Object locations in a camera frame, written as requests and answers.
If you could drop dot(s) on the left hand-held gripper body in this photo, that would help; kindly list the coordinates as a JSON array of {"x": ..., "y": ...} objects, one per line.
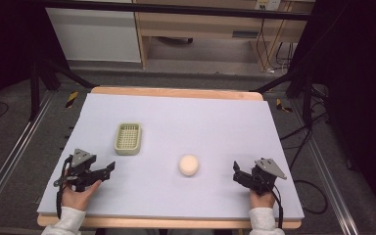
[{"x": 81, "y": 174}]

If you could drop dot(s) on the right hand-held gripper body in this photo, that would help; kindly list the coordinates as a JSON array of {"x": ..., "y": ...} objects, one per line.
[{"x": 263, "y": 174}]

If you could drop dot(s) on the person's left hand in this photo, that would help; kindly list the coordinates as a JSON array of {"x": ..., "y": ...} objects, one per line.
[{"x": 78, "y": 198}]

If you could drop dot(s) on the person's right hand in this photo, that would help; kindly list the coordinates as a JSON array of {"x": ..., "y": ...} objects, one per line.
[{"x": 261, "y": 199}]

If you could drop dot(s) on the green soap dish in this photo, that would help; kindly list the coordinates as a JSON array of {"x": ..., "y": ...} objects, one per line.
[{"x": 128, "y": 138}]

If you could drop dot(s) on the cream round soap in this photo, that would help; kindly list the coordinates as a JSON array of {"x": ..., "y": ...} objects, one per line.
[{"x": 188, "y": 165}]

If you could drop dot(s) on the light purple table mat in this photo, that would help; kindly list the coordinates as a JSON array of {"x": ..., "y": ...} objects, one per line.
[{"x": 182, "y": 130}]

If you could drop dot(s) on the yellow black floor tape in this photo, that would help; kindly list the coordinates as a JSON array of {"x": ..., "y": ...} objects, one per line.
[
  {"x": 283, "y": 106},
  {"x": 72, "y": 99}
]

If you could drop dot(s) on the black metal stand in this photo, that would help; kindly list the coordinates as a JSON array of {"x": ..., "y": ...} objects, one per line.
[
  {"x": 34, "y": 94},
  {"x": 306, "y": 98}
]

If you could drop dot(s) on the wooden table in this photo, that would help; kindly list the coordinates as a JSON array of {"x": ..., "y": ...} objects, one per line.
[{"x": 176, "y": 92}]

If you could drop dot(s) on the white cabinet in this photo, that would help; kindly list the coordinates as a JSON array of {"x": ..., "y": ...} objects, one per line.
[{"x": 94, "y": 36}]

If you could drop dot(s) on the dark curtain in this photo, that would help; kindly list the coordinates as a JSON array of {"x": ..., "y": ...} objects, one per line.
[
  {"x": 6, "y": 45},
  {"x": 359, "y": 81}
]

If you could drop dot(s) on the wooden background desk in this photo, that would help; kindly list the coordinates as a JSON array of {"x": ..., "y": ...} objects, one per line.
[{"x": 209, "y": 23}]

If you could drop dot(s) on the white power strip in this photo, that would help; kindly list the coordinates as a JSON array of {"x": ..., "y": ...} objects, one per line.
[{"x": 267, "y": 4}]

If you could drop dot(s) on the black metal crossbar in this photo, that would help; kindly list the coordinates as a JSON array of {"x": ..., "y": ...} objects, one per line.
[{"x": 176, "y": 9}]

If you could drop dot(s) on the metal floor rail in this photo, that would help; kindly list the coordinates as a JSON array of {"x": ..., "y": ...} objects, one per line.
[
  {"x": 326, "y": 169},
  {"x": 16, "y": 150}
]

